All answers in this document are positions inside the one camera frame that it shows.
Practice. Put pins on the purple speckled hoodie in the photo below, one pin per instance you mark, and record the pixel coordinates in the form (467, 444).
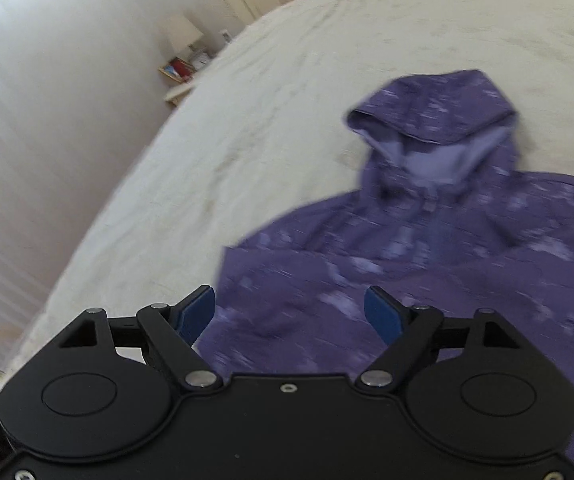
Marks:
(417, 280)

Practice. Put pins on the red picture frame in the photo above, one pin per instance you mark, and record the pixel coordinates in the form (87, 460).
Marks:
(179, 67)

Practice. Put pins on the white wall socket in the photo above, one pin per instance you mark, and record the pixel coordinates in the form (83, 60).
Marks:
(226, 36)

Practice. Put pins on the white sheer curtain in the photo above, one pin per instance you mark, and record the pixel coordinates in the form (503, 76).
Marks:
(42, 110)

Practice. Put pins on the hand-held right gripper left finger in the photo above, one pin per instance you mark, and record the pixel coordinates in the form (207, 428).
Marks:
(196, 314)

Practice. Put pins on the cream bed blanket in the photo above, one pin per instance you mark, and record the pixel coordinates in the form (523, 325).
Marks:
(292, 110)

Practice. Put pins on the white table lamp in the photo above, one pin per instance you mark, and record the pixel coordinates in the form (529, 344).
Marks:
(179, 32)

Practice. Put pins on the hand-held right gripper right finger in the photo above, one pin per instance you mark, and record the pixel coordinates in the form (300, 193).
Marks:
(381, 314)

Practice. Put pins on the small white clock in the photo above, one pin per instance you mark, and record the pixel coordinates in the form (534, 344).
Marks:
(200, 59)

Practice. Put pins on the cream nightstand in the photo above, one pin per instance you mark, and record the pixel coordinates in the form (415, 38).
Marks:
(179, 89)

